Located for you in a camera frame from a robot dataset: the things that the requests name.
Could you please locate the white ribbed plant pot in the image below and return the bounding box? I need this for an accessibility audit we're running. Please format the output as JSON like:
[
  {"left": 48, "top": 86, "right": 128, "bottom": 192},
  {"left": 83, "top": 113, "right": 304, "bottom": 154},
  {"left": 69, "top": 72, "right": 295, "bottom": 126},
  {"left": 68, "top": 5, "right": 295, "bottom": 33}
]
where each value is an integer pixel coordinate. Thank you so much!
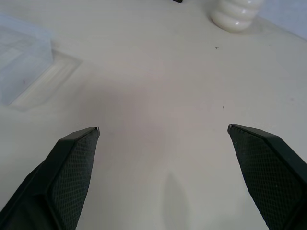
[{"left": 210, "top": 0, "right": 261, "bottom": 32}]

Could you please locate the clear plastic container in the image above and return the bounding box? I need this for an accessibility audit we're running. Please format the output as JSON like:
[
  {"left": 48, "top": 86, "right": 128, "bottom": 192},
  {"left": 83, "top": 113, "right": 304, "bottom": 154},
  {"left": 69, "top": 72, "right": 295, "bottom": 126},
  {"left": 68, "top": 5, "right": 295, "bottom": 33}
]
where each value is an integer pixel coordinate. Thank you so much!
[{"left": 0, "top": 13, "right": 83, "bottom": 112}]

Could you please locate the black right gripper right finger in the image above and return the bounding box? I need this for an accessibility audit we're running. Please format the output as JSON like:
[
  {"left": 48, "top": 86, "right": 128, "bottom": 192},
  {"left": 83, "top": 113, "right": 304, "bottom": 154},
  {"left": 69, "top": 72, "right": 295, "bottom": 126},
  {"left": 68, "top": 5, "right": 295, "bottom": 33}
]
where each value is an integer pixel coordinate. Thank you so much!
[{"left": 227, "top": 123, "right": 307, "bottom": 230}]

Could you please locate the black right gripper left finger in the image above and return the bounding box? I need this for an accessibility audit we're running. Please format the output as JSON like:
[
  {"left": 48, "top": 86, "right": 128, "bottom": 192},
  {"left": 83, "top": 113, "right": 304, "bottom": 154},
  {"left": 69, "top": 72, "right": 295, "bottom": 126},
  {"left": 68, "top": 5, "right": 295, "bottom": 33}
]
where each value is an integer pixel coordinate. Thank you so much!
[{"left": 0, "top": 126, "right": 101, "bottom": 230}]

